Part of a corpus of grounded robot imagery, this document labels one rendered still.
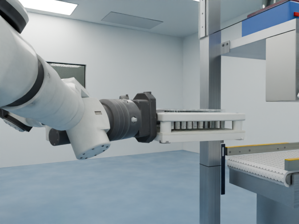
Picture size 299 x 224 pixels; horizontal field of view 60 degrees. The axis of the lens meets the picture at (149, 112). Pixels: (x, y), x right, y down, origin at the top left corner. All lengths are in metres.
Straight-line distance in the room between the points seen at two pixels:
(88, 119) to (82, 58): 5.23
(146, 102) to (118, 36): 5.50
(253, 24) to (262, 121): 4.15
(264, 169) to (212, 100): 0.31
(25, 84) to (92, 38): 5.56
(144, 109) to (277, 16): 0.55
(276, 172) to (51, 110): 0.73
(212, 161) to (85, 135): 0.68
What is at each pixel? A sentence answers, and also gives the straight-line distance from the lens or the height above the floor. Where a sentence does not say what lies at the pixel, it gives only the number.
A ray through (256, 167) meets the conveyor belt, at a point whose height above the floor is 0.87.
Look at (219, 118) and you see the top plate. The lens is 0.69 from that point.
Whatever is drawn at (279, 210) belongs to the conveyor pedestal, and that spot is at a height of 0.71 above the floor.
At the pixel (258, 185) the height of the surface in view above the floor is 0.81.
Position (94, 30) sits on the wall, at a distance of 5.90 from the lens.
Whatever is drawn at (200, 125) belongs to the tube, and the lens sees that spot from 0.70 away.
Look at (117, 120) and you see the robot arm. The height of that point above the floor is 1.05.
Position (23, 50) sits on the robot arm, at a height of 1.13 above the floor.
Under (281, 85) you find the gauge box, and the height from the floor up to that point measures 1.14.
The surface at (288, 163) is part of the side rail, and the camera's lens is 0.88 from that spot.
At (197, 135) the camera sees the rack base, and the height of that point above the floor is 1.01.
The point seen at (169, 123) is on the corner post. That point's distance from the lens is 0.62.
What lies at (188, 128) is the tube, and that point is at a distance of 0.69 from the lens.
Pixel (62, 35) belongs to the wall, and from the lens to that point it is 5.69.
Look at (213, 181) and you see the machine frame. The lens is 1.07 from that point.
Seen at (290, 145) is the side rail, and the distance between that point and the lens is 1.31.
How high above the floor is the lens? 1.08
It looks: 1 degrees down
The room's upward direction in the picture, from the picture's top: straight up
